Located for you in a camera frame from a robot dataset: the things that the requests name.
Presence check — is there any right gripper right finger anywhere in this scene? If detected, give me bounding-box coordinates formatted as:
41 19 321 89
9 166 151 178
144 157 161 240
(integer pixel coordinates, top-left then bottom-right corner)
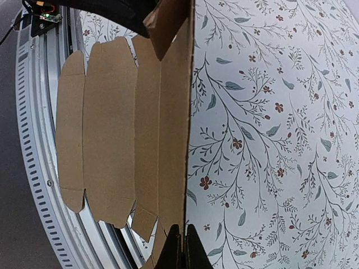
184 224 213 269

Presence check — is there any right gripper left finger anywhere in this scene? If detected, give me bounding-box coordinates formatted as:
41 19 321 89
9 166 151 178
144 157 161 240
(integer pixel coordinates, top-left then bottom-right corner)
143 224 183 269

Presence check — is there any brown cardboard box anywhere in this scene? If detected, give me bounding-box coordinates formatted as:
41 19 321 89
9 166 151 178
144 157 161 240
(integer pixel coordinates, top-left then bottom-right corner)
56 1 194 268

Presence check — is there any floral patterned table mat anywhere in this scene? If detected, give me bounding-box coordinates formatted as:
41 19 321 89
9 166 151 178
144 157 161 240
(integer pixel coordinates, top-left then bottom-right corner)
78 0 359 269

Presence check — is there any aluminium front rail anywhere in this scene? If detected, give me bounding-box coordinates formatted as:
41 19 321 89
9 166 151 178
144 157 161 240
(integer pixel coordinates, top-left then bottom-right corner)
15 7 144 268

